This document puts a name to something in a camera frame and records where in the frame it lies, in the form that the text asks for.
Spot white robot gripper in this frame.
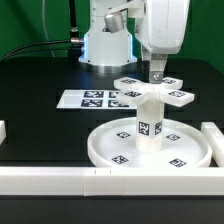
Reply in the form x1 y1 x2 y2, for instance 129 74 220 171
135 0 190 84

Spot white cross-shaped table base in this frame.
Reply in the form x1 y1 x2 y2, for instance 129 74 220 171
114 77 194 107

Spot white round table top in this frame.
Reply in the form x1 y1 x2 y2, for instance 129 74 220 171
87 117 212 169

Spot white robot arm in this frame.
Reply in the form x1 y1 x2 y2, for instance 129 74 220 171
79 0 190 84

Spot white marker sheet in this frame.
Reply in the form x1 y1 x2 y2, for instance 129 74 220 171
57 90 135 110

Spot white right fence block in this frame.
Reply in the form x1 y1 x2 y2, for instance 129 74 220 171
201 122 224 168

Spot white fence block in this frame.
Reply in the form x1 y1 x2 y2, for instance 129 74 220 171
201 122 224 168
0 120 6 145

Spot white front fence bar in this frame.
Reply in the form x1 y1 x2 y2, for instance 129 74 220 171
0 167 224 196

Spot white left fence block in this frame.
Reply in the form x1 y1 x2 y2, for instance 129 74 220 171
0 120 6 145

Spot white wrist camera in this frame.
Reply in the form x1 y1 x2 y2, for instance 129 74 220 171
104 0 145 33

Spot black vertical cable connector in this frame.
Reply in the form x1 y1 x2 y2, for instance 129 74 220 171
68 0 79 39

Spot black cable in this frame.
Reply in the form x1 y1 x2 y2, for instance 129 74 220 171
0 38 84 64

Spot thin grey cable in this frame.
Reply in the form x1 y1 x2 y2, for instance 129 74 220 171
41 0 56 58

